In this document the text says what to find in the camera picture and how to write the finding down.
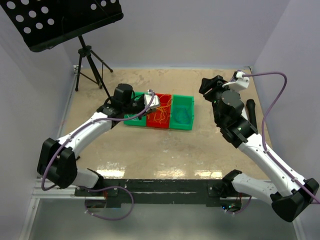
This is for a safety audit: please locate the right green plastic bin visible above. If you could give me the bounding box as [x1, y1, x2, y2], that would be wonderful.
[169, 94, 195, 131]

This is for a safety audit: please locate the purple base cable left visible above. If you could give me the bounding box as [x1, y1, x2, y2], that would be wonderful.
[84, 184, 136, 221]

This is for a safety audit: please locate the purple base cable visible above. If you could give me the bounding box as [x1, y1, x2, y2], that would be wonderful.
[84, 184, 136, 221]
[222, 192, 253, 215]

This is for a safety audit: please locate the white microphone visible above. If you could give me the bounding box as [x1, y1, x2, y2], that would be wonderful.
[241, 108, 250, 122]

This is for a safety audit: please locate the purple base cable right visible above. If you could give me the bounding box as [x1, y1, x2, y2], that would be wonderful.
[222, 192, 253, 215]

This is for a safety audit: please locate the black microphone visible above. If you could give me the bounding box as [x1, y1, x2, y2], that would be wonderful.
[246, 99, 257, 129]

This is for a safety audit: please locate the red plastic bin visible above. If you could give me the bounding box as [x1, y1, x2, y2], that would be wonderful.
[146, 93, 172, 129]

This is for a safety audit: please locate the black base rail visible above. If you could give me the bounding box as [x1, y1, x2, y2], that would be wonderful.
[75, 179, 239, 208]

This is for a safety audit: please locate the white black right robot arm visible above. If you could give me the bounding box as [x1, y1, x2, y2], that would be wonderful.
[199, 71, 320, 223]

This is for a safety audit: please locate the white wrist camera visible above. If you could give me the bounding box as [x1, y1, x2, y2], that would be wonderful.
[143, 89, 161, 111]
[222, 70, 250, 92]

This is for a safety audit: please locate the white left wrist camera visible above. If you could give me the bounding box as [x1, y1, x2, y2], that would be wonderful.
[143, 89, 161, 111]

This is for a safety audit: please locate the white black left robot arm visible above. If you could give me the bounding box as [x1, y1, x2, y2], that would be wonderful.
[37, 83, 154, 196]

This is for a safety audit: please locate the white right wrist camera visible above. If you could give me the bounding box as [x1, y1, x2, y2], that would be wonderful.
[222, 70, 250, 92]

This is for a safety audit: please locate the black music stand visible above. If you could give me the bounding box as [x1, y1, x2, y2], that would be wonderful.
[0, 0, 124, 90]

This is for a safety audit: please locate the left green plastic bin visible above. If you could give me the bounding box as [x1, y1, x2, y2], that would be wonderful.
[123, 91, 147, 127]

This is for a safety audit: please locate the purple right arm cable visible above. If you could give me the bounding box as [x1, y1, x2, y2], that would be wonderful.
[241, 71, 320, 205]

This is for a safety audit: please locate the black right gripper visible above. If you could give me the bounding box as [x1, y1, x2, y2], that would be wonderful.
[199, 75, 239, 125]

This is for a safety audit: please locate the green plastic bin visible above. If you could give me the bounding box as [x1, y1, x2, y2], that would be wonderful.
[123, 91, 147, 127]
[169, 94, 195, 131]

